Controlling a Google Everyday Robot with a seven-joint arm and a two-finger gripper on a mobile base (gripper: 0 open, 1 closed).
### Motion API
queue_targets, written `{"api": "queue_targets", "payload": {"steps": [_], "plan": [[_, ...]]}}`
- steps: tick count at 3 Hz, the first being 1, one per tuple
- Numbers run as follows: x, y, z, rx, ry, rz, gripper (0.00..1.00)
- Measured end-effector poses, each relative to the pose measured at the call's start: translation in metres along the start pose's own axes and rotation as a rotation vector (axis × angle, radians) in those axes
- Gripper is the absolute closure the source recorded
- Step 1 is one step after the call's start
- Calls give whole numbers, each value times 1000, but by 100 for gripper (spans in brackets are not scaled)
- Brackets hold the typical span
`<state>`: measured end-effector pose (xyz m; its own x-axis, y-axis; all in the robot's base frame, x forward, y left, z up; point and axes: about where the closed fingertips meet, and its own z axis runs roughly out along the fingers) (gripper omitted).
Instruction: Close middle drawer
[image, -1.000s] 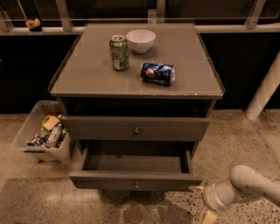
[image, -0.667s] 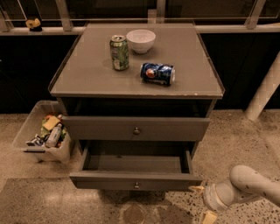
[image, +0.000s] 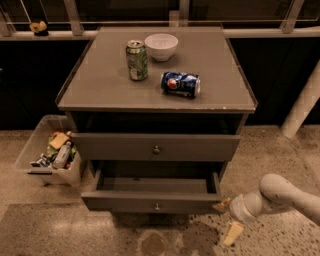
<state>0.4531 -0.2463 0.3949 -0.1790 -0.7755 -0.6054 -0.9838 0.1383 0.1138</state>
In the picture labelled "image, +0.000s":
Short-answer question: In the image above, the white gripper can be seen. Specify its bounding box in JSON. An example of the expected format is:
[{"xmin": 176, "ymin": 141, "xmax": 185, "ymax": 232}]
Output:
[{"xmin": 213, "ymin": 191, "xmax": 263, "ymax": 246}]

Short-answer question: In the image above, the grey drawer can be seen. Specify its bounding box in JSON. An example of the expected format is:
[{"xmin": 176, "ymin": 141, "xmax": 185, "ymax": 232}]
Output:
[
  {"xmin": 72, "ymin": 133, "xmax": 240, "ymax": 162},
  {"xmin": 82, "ymin": 161, "xmax": 222, "ymax": 214}
]

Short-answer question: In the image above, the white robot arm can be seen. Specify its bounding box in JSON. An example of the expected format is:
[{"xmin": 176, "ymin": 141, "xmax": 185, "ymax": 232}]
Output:
[{"xmin": 213, "ymin": 174, "xmax": 320, "ymax": 246}]

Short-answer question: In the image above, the grey drawer cabinet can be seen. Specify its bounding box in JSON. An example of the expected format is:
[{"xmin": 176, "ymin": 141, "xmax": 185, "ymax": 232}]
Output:
[{"xmin": 55, "ymin": 25, "xmax": 258, "ymax": 181}]

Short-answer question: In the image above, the grey top drawer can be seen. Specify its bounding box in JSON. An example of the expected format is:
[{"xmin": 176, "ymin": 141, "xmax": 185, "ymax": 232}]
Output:
[{"xmin": 72, "ymin": 133, "xmax": 240, "ymax": 162}]

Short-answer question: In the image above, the blue pepsi can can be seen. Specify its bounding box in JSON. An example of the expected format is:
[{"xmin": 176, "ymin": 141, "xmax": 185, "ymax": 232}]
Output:
[{"xmin": 160, "ymin": 72, "xmax": 200, "ymax": 98}]

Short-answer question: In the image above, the plastic water bottle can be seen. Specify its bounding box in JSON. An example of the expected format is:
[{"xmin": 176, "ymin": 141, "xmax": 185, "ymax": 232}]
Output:
[{"xmin": 53, "ymin": 141, "xmax": 72, "ymax": 169}]

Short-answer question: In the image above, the white ceramic bowl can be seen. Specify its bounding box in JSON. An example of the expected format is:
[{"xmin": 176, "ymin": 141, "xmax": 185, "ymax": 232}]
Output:
[{"xmin": 145, "ymin": 33, "xmax": 179, "ymax": 62}]

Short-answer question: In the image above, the yellow sponge in bin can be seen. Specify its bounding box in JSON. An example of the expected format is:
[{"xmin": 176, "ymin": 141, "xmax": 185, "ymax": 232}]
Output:
[{"xmin": 49, "ymin": 133, "xmax": 69, "ymax": 150}]

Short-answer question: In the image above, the green soda can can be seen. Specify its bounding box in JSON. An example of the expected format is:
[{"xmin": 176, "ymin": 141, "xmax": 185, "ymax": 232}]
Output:
[{"xmin": 126, "ymin": 40, "xmax": 148, "ymax": 81}]

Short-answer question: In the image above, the clear plastic storage bin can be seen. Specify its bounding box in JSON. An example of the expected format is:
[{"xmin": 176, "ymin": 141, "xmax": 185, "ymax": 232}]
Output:
[{"xmin": 14, "ymin": 115, "xmax": 86, "ymax": 186}]

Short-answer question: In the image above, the metal window railing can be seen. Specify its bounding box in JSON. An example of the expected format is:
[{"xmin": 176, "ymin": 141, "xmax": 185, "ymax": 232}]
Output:
[{"xmin": 0, "ymin": 0, "xmax": 320, "ymax": 40}]

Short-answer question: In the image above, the yellow black toy on ledge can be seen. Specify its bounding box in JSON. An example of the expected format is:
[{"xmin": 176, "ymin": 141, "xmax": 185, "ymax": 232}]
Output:
[{"xmin": 29, "ymin": 21, "xmax": 48, "ymax": 36}]

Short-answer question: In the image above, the white diagonal post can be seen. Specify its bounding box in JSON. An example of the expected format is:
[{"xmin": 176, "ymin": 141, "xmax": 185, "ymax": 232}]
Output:
[{"xmin": 281, "ymin": 60, "xmax": 320, "ymax": 138}]

